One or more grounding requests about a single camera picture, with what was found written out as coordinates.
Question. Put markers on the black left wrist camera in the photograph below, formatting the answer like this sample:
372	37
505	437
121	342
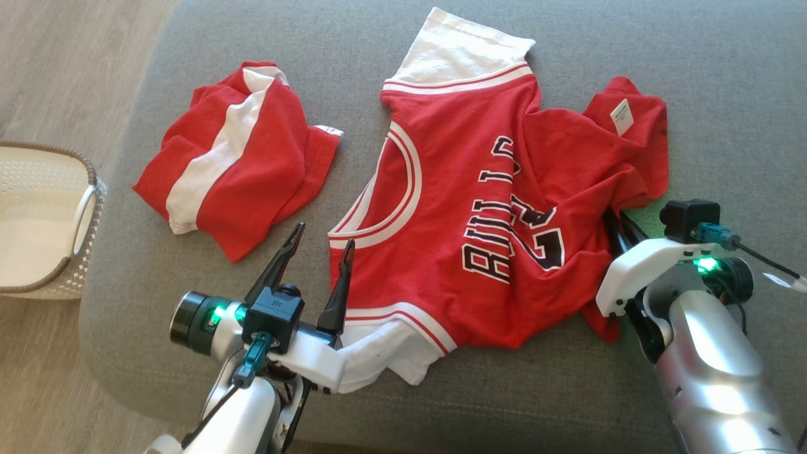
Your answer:
274	315

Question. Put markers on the red shorts white stripe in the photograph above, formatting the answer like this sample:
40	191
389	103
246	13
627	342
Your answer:
239	157

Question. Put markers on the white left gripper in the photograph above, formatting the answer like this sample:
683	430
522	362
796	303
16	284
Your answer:
315	366

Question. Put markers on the grey fabric sofa seat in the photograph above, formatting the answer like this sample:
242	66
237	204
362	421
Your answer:
441	416

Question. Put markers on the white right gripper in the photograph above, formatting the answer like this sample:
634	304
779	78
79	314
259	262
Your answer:
630	268

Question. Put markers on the red Bulls jersey white sleeves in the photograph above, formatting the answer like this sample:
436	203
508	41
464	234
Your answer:
466	189

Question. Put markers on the white woven laundry basket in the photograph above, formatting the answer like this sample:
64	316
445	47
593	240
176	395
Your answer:
38	214

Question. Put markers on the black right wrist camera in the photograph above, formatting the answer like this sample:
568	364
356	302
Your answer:
687	217

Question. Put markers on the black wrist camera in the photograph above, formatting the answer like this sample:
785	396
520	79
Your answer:
274	315
687	217

